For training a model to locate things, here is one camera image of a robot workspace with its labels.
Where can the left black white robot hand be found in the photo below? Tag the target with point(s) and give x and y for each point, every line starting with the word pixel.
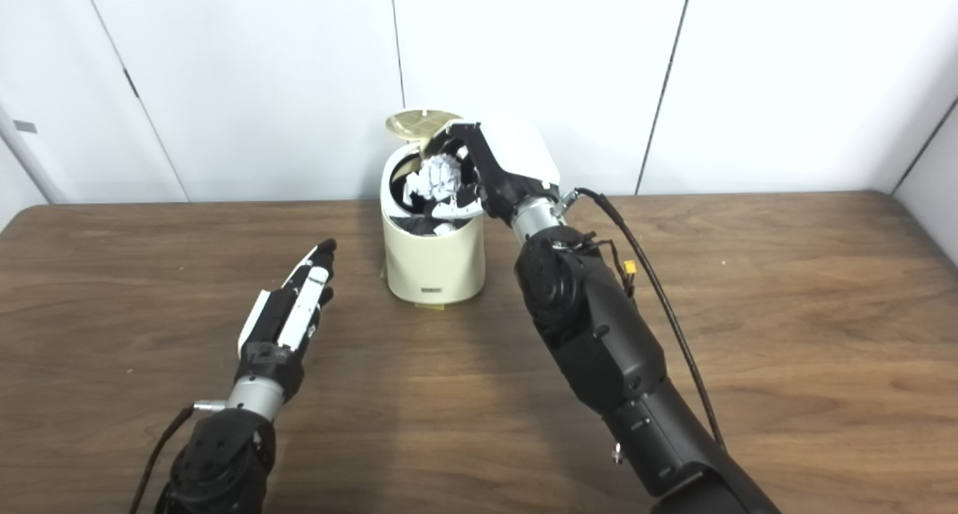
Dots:
pixel 273 342

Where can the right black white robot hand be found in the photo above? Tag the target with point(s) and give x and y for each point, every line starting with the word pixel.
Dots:
pixel 513 155

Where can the cream round bin lid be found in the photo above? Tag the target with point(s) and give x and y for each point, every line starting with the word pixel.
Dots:
pixel 415 123

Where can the cream-colored round bin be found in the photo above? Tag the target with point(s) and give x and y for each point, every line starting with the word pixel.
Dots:
pixel 434 263

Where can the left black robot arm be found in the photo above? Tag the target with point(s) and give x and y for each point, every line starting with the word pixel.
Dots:
pixel 217 458

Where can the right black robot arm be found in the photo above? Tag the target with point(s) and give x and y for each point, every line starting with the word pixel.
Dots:
pixel 599 334

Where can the small gray wall label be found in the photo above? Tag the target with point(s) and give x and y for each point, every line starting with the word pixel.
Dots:
pixel 25 126

